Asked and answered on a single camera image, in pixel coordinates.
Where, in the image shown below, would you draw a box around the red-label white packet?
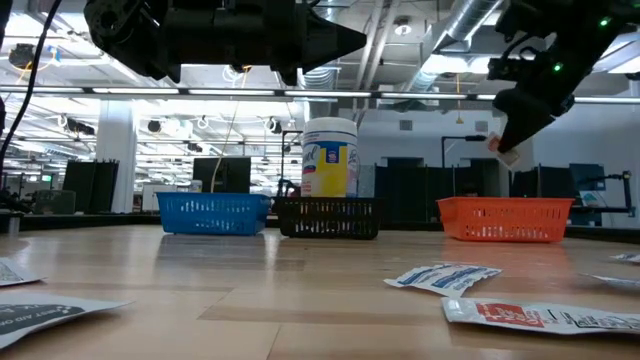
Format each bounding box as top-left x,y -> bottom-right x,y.
486,131 -> 522,169
441,297 -> 640,336

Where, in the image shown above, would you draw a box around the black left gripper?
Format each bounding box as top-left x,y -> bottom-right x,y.
239,0 -> 368,86

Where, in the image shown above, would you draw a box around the black cabinets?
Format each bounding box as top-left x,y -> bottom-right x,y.
62,159 -> 120,215

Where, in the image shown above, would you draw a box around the black pole frame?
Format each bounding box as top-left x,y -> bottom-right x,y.
279,129 -> 304,199

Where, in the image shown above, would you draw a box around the orange plastic basket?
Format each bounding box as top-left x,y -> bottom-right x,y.
437,196 -> 576,244

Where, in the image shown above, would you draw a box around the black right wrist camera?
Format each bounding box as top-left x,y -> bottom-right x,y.
487,56 -> 524,84

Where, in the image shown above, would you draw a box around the black room partition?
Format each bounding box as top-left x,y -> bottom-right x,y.
374,157 -> 511,224

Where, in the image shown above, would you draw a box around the ceiling light strip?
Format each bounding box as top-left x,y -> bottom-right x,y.
0,84 -> 640,105

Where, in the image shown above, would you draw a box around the black ceiling device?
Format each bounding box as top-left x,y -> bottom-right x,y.
8,43 -> 39,70

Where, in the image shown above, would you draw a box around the slanted silver ceiling duct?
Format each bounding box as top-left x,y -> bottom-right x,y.
404,0 -> 504,94

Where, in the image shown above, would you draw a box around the black-print first aid packet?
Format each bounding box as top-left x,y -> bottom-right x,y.
0,292 -> 134,351

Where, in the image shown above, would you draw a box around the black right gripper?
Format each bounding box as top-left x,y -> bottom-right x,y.
494,79 -> 575,154

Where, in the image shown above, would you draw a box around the black hanging cable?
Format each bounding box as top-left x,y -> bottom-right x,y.
0,0 -> 64,174

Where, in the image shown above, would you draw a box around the disinfecting wipes canister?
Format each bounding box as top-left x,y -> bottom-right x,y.
300,116 -> 360,199

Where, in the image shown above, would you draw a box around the black screen panel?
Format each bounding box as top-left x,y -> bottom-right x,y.
192,156 -> 252,194

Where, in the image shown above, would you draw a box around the grey-print white packet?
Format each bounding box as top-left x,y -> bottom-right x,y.
0,257 -> 46,288

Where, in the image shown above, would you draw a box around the white pillar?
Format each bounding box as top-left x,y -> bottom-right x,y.
95,99 -> 137,215

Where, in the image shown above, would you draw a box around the white box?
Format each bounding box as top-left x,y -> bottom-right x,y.
141,182 -> 194,213

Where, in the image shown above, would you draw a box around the blue plastic basket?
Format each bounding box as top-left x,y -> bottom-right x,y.
156,191 -> 272,237

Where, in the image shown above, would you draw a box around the silver ceiling air duct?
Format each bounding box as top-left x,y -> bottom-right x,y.
299,67 -> 346,91

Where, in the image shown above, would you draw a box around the black plastic basket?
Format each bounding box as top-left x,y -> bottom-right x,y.
273,196 -> 382,240

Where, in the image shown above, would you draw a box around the grey crate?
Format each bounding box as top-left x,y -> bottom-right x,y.
32,189 -> 77,216

